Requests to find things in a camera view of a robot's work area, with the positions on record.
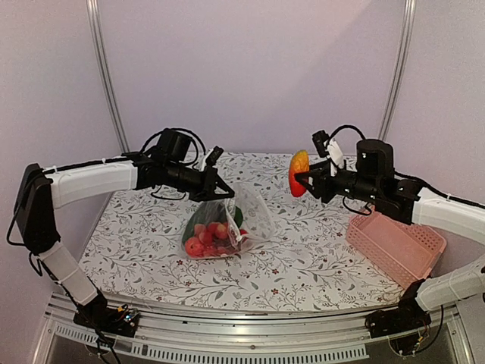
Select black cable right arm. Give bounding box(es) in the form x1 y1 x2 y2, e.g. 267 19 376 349
329 124 368 143

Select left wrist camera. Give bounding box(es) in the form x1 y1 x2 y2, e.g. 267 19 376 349
197 146 224 171

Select pink perforated plastic basket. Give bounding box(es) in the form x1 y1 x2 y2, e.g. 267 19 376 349
346 212 447 289

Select aluminium frame post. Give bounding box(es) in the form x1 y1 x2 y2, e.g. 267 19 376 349
86 0 130 152
378 0 417 141

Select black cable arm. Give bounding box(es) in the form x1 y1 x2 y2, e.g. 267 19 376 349
329 124 368 143
142 127 208 160

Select aluminium frame post right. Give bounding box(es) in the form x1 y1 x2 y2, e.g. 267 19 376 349
378 0 417 141

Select aluminium frame post left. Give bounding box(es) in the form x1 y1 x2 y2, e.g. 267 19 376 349
86 0 130 152

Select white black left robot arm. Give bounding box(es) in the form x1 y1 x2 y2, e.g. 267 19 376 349
6 127 234 329

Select orange red fake mango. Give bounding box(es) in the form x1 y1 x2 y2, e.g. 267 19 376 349
288 150 310 198

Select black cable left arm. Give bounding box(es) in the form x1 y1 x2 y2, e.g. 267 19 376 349
142 127 208 160

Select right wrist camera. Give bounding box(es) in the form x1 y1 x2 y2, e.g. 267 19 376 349
312 130 346 177

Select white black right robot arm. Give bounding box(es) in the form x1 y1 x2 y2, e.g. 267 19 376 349
289 134 484 336

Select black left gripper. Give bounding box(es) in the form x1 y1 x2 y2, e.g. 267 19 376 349
165 161 235 202

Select green fake leafy vegetable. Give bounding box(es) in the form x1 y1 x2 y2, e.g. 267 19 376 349
181 201 243 243

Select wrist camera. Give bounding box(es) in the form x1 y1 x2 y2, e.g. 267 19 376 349
197 146 224 171
312 130 346 177

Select clear polka dot zip bag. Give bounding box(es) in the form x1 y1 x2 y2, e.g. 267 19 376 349
181 183 275 258

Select aluminium front rail base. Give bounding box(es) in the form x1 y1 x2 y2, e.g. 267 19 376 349
33 293 477 363

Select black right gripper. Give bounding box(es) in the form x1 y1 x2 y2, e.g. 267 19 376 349
296 158 381 204

